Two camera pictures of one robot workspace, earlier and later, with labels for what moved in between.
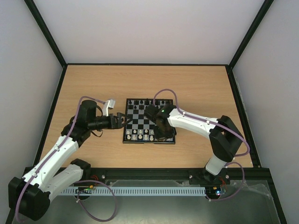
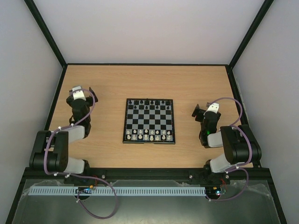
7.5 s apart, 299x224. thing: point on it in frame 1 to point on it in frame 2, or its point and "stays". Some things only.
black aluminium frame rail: [91, 174] stays
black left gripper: [118, 123] to [92, 101]
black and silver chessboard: [141, 129] stays
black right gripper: [164, 134] to [198, 113]
